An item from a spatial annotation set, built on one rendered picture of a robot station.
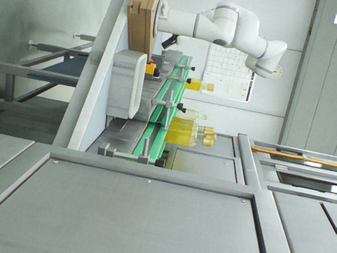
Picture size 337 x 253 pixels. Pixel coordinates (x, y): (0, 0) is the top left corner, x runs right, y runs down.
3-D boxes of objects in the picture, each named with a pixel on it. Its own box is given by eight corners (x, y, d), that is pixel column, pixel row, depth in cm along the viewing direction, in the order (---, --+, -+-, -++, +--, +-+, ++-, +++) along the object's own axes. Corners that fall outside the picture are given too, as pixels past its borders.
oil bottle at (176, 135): (146, 138, 180) (195, 148, 179) (148, 125, 179) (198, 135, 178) (148, 134, 186) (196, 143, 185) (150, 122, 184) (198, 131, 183)
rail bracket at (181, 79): (165, 79, 225) (190, 84, 224) (168, 66, 223) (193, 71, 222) (166, 78, 229) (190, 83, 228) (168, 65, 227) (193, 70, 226)
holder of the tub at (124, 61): (104, 129, 153) (125, 133, 153) (114, 53, 145) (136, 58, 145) (114, 117, 170) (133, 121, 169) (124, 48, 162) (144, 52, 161)
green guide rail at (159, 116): (149, 121, 175) (168, 125, 174) (149, 119, 174) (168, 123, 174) (181, 65, 342) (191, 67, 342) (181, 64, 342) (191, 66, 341)
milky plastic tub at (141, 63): (107, 116, 151) (130, 120, 151) (115, 53, 145) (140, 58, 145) (117, 105, 168) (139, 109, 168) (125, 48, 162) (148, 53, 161)
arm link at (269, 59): (257, 66, 175) (283, 77, 181) (273, 35, 171) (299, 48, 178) (241, 57, 187) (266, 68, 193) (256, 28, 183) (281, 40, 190)
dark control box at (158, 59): (146, 69, 234) (160, 72, 233) (148, 54, 231) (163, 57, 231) (148, 67, 242) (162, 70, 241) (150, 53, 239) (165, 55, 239)
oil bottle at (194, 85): (173, 86, 295) (212, 94, 294) (174, 78, 294) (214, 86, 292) (173, 85, 301) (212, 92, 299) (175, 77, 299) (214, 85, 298)
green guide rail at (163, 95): (152, 104, 173) (171, 108, 172) (152, 102, 172) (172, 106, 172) (183, 55, 340) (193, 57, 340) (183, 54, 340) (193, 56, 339)
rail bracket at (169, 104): (147, 127, 171) (177, 133, 170) (154, 87, 166) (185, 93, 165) (148, 125, 174) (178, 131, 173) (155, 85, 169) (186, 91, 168)
